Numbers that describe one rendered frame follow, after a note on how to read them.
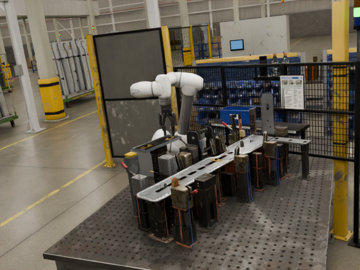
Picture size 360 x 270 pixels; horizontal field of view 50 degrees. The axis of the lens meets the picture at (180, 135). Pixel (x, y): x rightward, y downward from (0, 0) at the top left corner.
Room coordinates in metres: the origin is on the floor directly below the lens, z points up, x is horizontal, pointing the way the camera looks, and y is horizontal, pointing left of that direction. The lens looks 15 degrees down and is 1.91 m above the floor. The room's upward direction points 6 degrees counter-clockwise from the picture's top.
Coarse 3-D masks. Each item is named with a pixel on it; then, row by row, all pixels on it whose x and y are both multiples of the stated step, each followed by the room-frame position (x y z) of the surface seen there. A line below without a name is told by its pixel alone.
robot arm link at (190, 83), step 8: (184, 80) 3.22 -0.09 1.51; (192, 80) 3.21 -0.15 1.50; (200, 80) 3.23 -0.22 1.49; (184, 88) 3.23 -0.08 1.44; (192, 88) 3.22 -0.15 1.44; (200, 88) 3.24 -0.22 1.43; (184, 96) 3.27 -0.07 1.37; (192, 96) 3.27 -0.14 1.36; (184, 104) 3.28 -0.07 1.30; (192, 104) 3.30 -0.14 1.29; (184, 112) 3.29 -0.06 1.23; (184, 120) 3.30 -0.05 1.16; (184, 128) 3.32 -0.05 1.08; (184, 136) 3.32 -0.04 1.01; (176, 144) 3.32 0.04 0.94; (184, 144) 3.31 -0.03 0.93; (176, 152) 3.34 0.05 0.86
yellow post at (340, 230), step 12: (348, 0) 3.08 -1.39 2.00; (336, 12) 3.05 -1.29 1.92; (348, 12) 3.07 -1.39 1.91; (336, 24) 3.05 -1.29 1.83; (348, 24) 3.07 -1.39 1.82; (336, 36) 3.06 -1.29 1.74; (348, 36) 3.07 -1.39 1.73; (336, 48) 3.06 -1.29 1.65; (348, 48) 3.07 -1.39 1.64; (336, 60) 3.06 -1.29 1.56; (348, 60) 3.07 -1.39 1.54; (348, 72) 3.07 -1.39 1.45; (348, 84) 3.07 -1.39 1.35; (348, 108) 3.08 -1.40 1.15; (336, 168) 3.06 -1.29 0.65; (336, 180) 3.06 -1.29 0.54; (336, 192) 3.06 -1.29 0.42; (336, 204) 3.06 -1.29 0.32; (336, 216) 3.06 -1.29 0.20; (336, 228) 3.06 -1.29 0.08; (348, 240) 2.98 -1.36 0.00
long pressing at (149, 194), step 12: (252, 144) 2.88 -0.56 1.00; (216, 156) 2.67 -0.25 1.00; (228, 156) 2.65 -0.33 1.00; (192, 168) 2.49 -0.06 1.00; (204, 168) 2.46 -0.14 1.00; (216, 168) 2.45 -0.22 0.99; (168, 180) 2.32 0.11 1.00; (192, 180) 2.28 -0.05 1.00; (144, 192) 2.17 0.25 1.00; (156, 192) 2.15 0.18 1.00; (168, 192) 2.13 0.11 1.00
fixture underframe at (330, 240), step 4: (332, 200) 3.72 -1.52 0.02; (328, 236) 3.01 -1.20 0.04; (332, 236) 3.05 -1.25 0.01; (328, 240) 3.00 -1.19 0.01; (332, 240) 2.99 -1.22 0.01; (56, 264) 2.13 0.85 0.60; (60, 264) 2.12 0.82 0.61; (64, 264) 2.11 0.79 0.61; (68, 264) 2.10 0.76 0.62; (72, 264) 2.08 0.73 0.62; (76, 264) 2.07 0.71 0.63; (60, 268) 2.12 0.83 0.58; (64, 268) 2.11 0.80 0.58; (68, 268) 2.10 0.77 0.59; (72, 268) 2.08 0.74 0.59; (76, 268) 2.07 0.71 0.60; (80, 268) 2.06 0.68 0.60; (84, 268) 2.05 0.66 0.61; (88, 268) 2.04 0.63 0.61; (92, 268) 2.02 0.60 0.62; (96, 268) 2.01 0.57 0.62; (100, 268) 2.00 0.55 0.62
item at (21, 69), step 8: (8, 8) 8.91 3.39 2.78; (8, 16) 8.93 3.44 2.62; (16, 16) 9.02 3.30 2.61; (8, 24) 8.92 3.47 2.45; (16, 24) 8.98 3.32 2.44; (16, 32) 8.93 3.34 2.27; (16, 40) 8.90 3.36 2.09; (16, 48) 8.92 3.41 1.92; (16, 56) 8.94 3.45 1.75; (24, 56) 9.01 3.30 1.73; (24, 64) 8.97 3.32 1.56; (16, 72) 8.85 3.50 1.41; (24, 72) 8.92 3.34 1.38; (24, 80) 8.90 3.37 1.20; (24, 88) 8.92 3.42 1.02; (24, 96) 8.94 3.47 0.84; (32, 96) 9.00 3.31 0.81; (32, 104) 8.96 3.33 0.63; (32, 112) 8.91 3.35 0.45; (32, 120) 8.91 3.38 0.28; (32, 128) 8.92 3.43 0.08; (40, 128) 9.13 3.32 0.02
